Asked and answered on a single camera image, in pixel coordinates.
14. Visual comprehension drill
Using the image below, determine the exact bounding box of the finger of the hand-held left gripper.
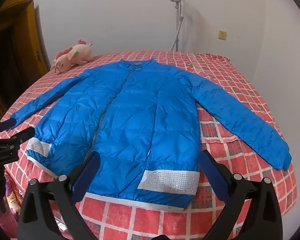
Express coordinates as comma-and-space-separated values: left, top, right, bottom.
0, 120, 18, 133
0, 127, 34, 147

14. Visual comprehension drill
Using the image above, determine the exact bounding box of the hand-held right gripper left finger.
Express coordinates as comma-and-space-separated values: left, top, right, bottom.
17, 152, 102, 240

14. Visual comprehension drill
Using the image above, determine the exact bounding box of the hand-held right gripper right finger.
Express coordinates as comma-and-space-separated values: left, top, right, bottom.
199, 151, 283, 240

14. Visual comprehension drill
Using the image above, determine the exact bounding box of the blue puffer jacket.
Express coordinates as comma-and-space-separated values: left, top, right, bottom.
12, 59, 292, 209

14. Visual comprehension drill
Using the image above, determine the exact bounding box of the red plaid bed sheet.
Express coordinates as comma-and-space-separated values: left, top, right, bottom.
0, 51, 298, 240

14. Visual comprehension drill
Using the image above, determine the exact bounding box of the purple patterned cloth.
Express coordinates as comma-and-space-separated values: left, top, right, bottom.
4, 167, 27, 233

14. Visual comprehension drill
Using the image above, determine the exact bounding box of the wooden door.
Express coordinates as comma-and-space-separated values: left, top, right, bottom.
0, 0, 52, 124

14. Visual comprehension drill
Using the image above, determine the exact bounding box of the pink plush toy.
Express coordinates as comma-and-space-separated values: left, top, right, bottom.
50, 39, 95, 74

